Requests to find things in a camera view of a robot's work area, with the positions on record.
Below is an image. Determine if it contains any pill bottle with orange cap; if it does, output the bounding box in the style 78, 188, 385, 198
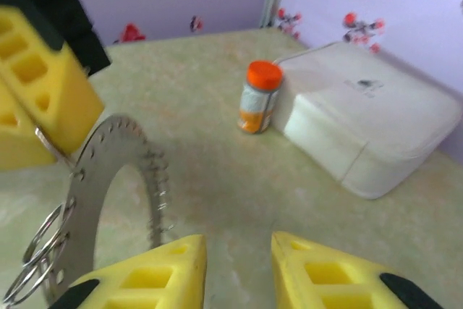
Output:
237, 59, 284, 135

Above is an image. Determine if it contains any small silver key ring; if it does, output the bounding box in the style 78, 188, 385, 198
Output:
0, 256, 55, 305
22, 203, 72, 266

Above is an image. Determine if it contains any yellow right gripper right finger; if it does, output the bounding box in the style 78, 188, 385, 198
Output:
271, 231, 449, 309

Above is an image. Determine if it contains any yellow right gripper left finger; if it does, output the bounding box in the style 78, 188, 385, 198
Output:
54, 234, 208, 309

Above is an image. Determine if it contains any white medicine box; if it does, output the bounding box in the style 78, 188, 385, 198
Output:
271, 41, 463, 200

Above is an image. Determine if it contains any small metal key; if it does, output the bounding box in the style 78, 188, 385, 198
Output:
34, 126, 75, 167

